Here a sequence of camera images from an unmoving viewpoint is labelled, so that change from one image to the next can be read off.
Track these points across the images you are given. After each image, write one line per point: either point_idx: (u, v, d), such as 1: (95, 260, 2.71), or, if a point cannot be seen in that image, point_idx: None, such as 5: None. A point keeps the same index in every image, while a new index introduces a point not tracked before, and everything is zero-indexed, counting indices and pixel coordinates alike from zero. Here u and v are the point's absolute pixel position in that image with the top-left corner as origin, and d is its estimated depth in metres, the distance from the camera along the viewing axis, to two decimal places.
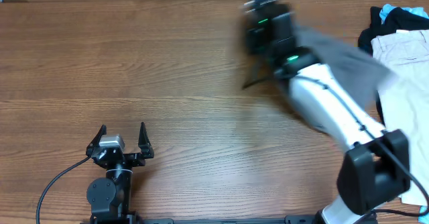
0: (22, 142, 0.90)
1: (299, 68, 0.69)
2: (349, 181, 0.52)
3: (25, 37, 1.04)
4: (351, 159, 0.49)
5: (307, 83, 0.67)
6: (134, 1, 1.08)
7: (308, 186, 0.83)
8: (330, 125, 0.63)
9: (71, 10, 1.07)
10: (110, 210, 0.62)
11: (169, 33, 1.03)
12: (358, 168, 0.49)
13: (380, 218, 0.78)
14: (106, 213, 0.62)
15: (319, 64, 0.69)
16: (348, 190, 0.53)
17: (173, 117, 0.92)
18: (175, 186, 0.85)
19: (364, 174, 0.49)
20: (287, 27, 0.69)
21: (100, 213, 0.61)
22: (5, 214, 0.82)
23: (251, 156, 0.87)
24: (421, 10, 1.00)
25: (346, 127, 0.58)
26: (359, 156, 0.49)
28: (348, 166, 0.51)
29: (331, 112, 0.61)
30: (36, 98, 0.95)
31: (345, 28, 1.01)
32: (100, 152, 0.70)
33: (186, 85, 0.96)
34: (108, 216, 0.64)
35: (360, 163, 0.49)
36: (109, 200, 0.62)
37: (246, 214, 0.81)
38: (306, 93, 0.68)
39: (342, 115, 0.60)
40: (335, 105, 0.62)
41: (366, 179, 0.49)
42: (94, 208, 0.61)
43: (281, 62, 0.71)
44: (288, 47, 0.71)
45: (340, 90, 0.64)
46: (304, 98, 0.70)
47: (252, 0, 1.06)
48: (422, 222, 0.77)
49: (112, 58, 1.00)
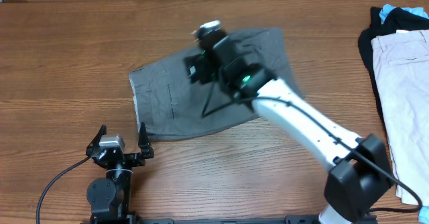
0: (22, 143, 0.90)
1: (257, 88, 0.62)
2: (337, 193, 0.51)
3: (25, 37, 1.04)
4: (336, 179, 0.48)
5: (269, 101, 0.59)
6: (134, 1, 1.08)
7: (307, 186, 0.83)
8: (303, 141, 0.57)
9: (71, 10, 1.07)
10: (110, 210, 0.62)
11: (169, 33, 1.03)
12: (345, 186, 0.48)
13: (380, 218, 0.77)
14: (107, 213, 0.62)
15: (275, 79, 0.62)
16: (338, 201, 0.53)
17: (172, 120, 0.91)
18: (175, 186, 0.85)
19: (352, 187, 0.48)
20: (226, 54, 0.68)
21: (100, 213, 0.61)
22: (5, 214, 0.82)
23: (251, 156, 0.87)
24: (421, 10, 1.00)
25: (322, 144, 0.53)
26: (342, 172, 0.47)
28: (333, 183, 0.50)
29: (302, 131, 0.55)
30: (36, 97, 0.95)
31: (345, 28, 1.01)
32: (100, 152, 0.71)
33: (166, 96, 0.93)
34: (109, 217, 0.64)
35: (346, 182, 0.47)
36: (109, 200, 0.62)
37: (246, 214, 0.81)
38: (271, 112, 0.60)
39: (312, 131, 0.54)
40: (304, 121, 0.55)
41: (354, 191, 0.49)
42: (94, 208, 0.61)
43: (236, 86, 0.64)
44: (238, 66, 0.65)
45: (300, 102, 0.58)
46: (269, 115, 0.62)
47: None
48: (423, 222, 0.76)
49: (112, 58, 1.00)
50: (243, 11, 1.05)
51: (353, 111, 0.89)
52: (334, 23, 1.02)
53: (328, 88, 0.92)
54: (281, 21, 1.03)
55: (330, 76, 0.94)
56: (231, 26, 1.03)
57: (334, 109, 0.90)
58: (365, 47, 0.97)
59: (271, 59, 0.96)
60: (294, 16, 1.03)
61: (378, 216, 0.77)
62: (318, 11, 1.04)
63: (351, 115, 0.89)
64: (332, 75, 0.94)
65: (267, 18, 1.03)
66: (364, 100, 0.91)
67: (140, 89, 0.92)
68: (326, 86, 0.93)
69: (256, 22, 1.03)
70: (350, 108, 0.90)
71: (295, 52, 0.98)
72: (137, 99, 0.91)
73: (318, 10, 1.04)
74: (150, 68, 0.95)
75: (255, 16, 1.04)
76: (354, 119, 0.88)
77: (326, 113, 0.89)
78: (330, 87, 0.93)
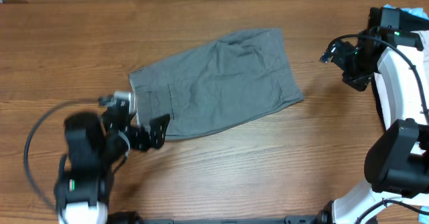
0: (22, 143, 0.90)
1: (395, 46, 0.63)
2: (383, 149, 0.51)
3: (26, 38, 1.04)
4: (397, 127, 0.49)
5: (399, 56, 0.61)
6: (135, 2, 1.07)
7: (307, 186, 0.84)
8: (394, 96, 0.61)
9: (71, 11, 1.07)
10: (88, 138, 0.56)
11: (169, 33, 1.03)
12: (396, 137, 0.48)
13: (381, 218, 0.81)
14: (84, 141, 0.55)
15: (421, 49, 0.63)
16: (375, 161, 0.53)
17: (173, 121, 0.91)
18: (175, 187, 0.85)
19: (399, 149, 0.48)
20: (391, 20, 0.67)
21: (75, 140, 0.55)
22: (5, 214, 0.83)
23: (251, 157, 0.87)
24: (420, 11, 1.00)
25: (410, 105, 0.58)
26: (407, 128, 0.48)
28: (389, 135, 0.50)
29: (404, 88, 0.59)
30: (36, 98, 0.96)
31: (345, 29, 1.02)
32: (111, 99, 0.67)
33: (166, 97, 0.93)
34: (85, 152, 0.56)
35: (402, 133, 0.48)
36: (88, 128, 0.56)
37: (246, 214, 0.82)
38: (387, 66, 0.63)
39: (411, 90, 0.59)
40: (412, 84, 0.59)
41: (401, 153, 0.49)
42: (68, 133, 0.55)
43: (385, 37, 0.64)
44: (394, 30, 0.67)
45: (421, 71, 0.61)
46: (383, 68, 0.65)
47: (252, 1, 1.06)
48: (423, 222, 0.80)
49: (112, 59, 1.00)
50: (243, 11, 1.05)
51: (352, 112, 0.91)
52: (334, 24, 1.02)
53: (328, 89, 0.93)
54: (281, 21, 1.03)
55: (330, 77, 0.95)
56: (231, 27, 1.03)
57: (334, 109, 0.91)
58: None
59: (271, 60, 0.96)
60: (294, 17, 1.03)
61: (378, 216, 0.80)
62: (318, 12, 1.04)
63: (351, 115, 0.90)
64: (331, 76, 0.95)
65: (267, 19, 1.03)
66: (363, 100, 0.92)
67: (141, 90, 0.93)
68: (326, 86, 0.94)
69: (256, 23, 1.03)
70: (349, 109, 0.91)
71: (295, 53, 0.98)
72: (138, 100, 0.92)
73: (318, 11, 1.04)
74: (151, 68, 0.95)
75: (255, 17, 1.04)
76: (354, 119, 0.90)
77: (326, 113, 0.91)
78: (330, 87, 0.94)
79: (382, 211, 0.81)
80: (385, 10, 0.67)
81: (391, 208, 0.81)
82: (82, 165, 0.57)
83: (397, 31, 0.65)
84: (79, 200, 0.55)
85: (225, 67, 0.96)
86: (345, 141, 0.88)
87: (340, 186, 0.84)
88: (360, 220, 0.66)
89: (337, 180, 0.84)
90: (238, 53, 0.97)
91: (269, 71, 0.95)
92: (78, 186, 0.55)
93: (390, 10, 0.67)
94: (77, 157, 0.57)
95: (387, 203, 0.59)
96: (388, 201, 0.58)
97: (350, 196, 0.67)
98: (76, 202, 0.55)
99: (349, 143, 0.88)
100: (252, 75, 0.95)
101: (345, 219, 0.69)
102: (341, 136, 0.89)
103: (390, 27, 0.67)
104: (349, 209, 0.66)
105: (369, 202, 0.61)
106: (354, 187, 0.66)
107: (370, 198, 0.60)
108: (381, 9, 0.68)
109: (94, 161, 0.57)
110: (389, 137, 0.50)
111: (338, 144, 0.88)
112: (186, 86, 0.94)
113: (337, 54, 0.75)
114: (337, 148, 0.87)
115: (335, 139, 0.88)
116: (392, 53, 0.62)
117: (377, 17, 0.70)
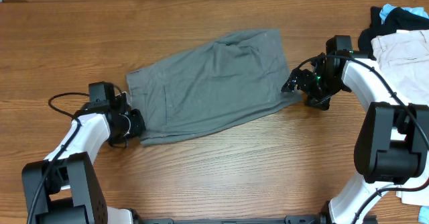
0: (22, 143, 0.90)
1: (351, 62, 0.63)
2: (367, 136, 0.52)
3: (26, 37, 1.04)
4: (373, 108, 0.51)
5: (356, 64, 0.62)
6: (134, 1, 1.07)
7: (308, 186, 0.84)
8: (366, 96, 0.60)
9: (71, 10, 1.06)
10: (106, 89, 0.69)
11: (169, 33, 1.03)
12: (375, 117, 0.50)
13: (380, 218, 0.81)
14: (102, 90, 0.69)
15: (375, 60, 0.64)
16: (362, 151, 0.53)
17: (167, 125, 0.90)
18: (175, 186, 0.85)
19: (381, 129, 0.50)
20: (345, 45, 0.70)
21: (97, 90, 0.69)
22: (6, 214, 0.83)
23: (251, 156, 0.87)
24: (421, 10, 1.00)
25: (379, 96, 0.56)
26: (383, 108, 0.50)
28: (369, 118, 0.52)
29: (370, 85, 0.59)
30: (36, 98, 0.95)
31: (345, 28, 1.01)
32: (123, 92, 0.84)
33: (161, 98, 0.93)
34: (101, 98, 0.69)
35: (381, 110, 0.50)
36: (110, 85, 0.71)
37: (246, 214, 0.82)
38: (353, 77, 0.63)
39: (376, 86, 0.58)
40: (375, 80, 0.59)
41: (383, 133, 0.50)
42: (92, 86, 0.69)
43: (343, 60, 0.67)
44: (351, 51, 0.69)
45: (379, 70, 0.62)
46: (350, 82, 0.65)
47: (252, 0, 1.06)
48: (422, 222, 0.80)
49: (112, 58, 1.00)
50: (243, 11, 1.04)
51: (352, 112, 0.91)
52: (335, 23, 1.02)
53: None
54: (281, 20, 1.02)
55: None
56: (231, 26, 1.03)
57: (334, 109, 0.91)
58: (365, 47, 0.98)
59: (269, 62, 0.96)
60: (294, 16, 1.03)
61: (377, 216, 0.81)
62: (318, 11, 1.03)
63: (351, 115, 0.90)
64: None
65: (267, 18, 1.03)
66: None
67: (137, 92, 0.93)
68: None
69: (256, 22, 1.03)
70: (349, 108, 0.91)
71: (295, 52, 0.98)
72: (133, 100, 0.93)
73: (318, 10, 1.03)
74: (147, 70, 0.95)
75: (255, 16, 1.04)
76: (354, 119, 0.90)
77: (326, 113, 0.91)
78: None
79: (382, 211, 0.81)
80: (337, 37, 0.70)
81: (391, 208, 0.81)
82: (97, 105, 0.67)
83: (352, 51, 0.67)
84: (90, 115, 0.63)
85: (221, 68, 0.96)
86: (345, 141, 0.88)
87: (340, 185, 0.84)
88: (358, 215, 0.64)
89: (336, 180, 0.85)
90: (236, 53, 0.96)
91: (265, 73, 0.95)
92: (92, 111, 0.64)
93: (342, 37, 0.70)
94: (93, 103, 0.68)
95: (382, 194, 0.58)
96: (383, 192, 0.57)
97: (346, 192, 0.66)
98: (88, 115, 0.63)
99: (350, 143, 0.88)
100: (249, 77, 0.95)
101: (343, 216, 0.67)
102: (341, 135, 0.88)
103: (345, 49, 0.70)
104: (346, 206, 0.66)
105: (364, 196, 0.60)
106: (350, 182, 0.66)
107: (364, 190, 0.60)
108: (336, 37, 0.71)
109: (107, 102, 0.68)
110: (369, 119, 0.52)
111: (338, 143, 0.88)
112: (182, 88, 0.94)
113: (299, 81, 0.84)
114: (337, 147, 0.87)
115: (335, 139, 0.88)
116: (353, 65, 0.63)
117: (332, 41, 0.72)
